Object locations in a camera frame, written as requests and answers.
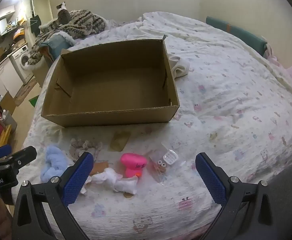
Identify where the pink rubber duck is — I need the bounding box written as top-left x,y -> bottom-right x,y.
120,152 -> 148,179

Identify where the light blue fluffy cloth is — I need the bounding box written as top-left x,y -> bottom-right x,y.
40,145 -> 69,183

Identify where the green floor mat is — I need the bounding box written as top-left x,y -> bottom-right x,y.
28,95 -> 40,108

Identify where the white washing machine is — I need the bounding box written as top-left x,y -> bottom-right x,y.
10,45 -> 35,84

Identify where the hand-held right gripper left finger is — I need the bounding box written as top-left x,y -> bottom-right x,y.
11,152 -> 94,240

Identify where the teal headboard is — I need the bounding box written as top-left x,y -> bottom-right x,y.
206,16 -> 266,55

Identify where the cardboard box on floor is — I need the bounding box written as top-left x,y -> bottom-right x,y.
0,91 -> 18,115

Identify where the grey and white cat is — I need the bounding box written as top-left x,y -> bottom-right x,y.
56,2 -> 71,25

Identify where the brown cardboard box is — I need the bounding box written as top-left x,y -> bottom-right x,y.
41,38 -> 180,128

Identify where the pale pink scrunchie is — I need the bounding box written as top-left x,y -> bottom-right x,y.
70,138 -> 103,160

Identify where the white towel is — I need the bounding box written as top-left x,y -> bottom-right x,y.
168,54 -> 190,78

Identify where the clear plastic bag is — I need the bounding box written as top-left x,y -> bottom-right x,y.
146,142 -> 186,185

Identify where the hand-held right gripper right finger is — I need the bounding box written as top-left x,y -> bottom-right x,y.
195,152 -> 281,240

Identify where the brown translucent wrapper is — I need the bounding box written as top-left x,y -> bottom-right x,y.
110,131 -> 131,152

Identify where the white fluffy cloth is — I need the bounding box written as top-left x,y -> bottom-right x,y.
80,167 -> 139,195

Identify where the dark garment on hanger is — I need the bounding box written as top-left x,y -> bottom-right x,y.
30,15 -> 41,33

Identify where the patterned knit blanket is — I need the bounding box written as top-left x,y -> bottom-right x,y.
27,10 -> 109,67

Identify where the brown cardboard piece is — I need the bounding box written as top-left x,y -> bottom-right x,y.
90,162 -> 110,176

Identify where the small white plastic tray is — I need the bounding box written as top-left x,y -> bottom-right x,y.
163,149 -> 179,165

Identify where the white cabinet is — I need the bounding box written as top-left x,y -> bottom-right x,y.
0,60 -> 19,98

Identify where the teal cushion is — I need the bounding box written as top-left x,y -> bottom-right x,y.
40,34 -> 75,63

